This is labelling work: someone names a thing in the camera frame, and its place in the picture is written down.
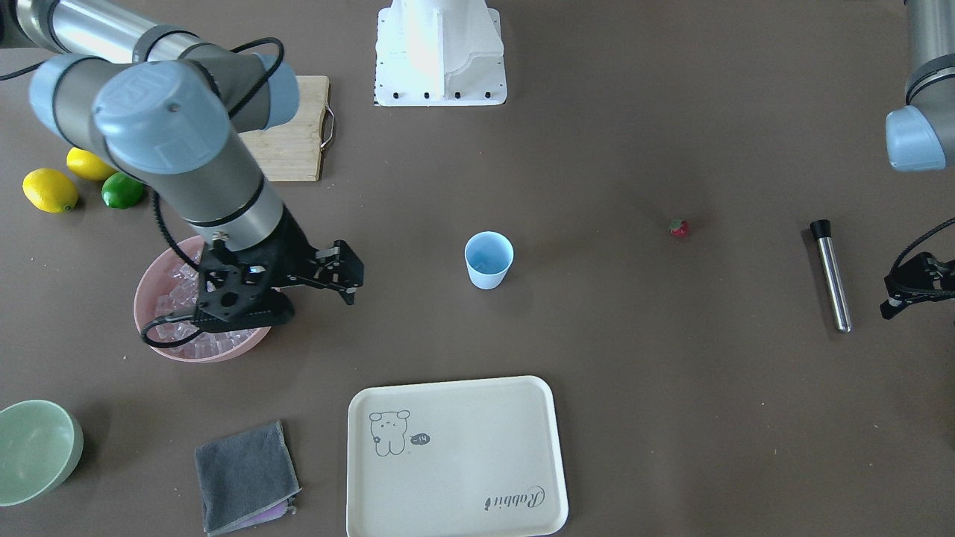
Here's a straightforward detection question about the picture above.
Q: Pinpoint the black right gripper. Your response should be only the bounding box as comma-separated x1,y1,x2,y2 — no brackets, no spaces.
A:
195,210,365,333

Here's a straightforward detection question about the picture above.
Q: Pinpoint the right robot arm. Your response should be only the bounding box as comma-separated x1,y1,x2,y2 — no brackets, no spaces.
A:
2,1,364,341

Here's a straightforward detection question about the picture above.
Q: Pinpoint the yellow lemon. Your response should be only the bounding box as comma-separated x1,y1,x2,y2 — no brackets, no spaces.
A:
22,168,79,213
66,147,117,181

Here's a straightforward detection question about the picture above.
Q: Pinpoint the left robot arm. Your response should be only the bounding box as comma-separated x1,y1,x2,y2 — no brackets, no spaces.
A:
880,1,954,320

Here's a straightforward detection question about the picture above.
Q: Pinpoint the yellow lemon upper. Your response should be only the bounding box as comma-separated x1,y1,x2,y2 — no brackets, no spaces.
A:
66,147,117,181

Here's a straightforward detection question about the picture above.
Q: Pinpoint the red strawberry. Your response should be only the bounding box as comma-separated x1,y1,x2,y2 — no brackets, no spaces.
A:
668,219,690,238

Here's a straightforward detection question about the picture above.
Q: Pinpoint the yellow lemon lower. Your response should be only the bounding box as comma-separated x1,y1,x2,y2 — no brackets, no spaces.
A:
22,168,79,213

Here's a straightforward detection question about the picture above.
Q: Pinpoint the grey folded cloth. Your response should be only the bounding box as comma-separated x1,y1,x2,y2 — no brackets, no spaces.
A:
194,421,301,536

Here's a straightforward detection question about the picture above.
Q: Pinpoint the clear ice cubes pile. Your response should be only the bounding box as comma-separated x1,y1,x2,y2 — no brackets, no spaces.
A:
151,260,255,359

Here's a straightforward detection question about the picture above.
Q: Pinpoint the steel muddler black tip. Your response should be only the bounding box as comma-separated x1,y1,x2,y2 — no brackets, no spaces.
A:
810,219,853,333

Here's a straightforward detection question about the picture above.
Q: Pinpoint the pink bowl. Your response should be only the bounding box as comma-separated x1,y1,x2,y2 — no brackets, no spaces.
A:
134,248,270,363

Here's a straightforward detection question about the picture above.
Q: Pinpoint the wooden cutting board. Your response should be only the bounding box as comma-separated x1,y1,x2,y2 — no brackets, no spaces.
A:
239,75,336,181

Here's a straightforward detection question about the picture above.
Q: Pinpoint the light blue plastic cup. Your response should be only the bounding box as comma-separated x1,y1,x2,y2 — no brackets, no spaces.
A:
463,230,514,290

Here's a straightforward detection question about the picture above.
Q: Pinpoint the cream rabbit tray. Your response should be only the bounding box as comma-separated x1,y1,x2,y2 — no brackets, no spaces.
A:
345,375,569,536

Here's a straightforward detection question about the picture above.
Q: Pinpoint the green bowl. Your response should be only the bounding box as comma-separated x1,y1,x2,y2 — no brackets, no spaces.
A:
1,400,84,507

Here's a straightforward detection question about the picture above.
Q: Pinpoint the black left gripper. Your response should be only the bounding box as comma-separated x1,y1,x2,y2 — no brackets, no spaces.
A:
880,252,954,320

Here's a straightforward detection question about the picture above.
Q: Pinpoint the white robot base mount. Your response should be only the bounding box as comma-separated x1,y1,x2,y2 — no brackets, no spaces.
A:
373,1,508,107

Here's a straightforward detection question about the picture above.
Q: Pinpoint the green lime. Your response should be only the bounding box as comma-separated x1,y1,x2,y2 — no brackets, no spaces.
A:
100,172,145,210

